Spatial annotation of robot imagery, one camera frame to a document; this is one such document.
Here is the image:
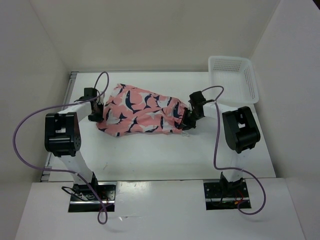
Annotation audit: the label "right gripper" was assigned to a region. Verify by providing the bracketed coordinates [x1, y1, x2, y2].
[178, 106, 203, 131]

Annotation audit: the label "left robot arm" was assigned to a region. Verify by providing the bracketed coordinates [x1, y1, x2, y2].
[44, 87, 104, 201]

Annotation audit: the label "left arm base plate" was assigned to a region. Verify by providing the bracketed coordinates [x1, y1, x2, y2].
[61, 181, 117, 213]

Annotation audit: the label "pink shark print shorts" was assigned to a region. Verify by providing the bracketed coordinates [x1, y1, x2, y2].
[96, 83, 188, 138]

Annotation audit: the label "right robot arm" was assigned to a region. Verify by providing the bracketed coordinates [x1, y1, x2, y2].
[179, 91, 261, 197]

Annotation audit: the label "white plastic basket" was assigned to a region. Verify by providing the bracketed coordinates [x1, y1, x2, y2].
[208, 56, 259, 104]

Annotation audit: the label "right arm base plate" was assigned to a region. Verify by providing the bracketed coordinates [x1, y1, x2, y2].
[203, 179, 252, 211]

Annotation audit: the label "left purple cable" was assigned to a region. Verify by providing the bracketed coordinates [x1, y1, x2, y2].
[12, 71, 116, 225]

